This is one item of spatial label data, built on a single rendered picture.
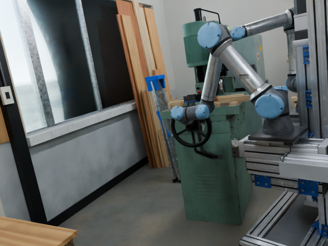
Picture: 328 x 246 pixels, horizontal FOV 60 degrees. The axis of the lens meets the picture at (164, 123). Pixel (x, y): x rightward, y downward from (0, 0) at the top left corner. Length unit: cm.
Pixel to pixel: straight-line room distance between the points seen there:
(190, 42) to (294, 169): 117
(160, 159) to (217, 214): 153
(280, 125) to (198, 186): 98
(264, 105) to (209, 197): 112
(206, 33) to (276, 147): 65
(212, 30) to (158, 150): 245
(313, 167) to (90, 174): 225
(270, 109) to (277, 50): 304
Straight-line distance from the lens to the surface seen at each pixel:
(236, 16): 445
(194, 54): 210
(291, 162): 139
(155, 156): 362
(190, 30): 211
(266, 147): 153
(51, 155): 272
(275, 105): 132
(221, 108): 200
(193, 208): 236
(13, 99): 240
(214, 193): 223
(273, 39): 434
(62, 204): 285
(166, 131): 297
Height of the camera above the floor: 122
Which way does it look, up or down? 11 degrees down
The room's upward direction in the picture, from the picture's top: 9 degrees counter-clockwise
